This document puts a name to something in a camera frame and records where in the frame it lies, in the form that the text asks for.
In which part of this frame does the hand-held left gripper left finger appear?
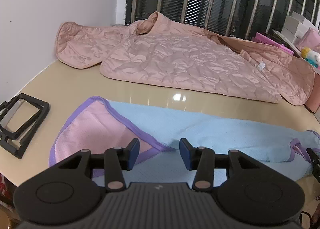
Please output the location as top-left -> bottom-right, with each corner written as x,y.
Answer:
59,138 -> 140,192

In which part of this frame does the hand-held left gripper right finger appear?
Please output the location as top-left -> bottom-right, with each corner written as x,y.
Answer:
179,138 -> 260,192

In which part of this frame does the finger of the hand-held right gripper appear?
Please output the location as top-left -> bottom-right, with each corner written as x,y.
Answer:
306,147 -> 320,177

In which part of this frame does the pink blue purple-trimmed garment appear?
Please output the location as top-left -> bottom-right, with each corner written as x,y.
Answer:
49,96 -> 320,182

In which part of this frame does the pink round box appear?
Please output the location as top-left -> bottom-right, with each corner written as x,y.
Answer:
306,69 -> 320,115

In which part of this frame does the pink quilted jacket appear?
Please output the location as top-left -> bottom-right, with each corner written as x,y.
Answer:
54,12 -> 315,107

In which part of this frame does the black folding stand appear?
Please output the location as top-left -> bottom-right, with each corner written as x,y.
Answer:
0,93 -> 50,160

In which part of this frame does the white yellow plush toy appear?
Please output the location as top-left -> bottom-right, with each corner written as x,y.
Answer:
301,47 -> 320,66

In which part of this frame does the pink cushion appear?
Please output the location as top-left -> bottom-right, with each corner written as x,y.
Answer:
299,28 -> 320,53

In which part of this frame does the pink flat box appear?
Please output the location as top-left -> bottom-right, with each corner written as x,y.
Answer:
251,32 -> 295,54

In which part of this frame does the stack of white boxes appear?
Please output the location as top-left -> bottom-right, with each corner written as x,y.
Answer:
282,11 -> 318,44

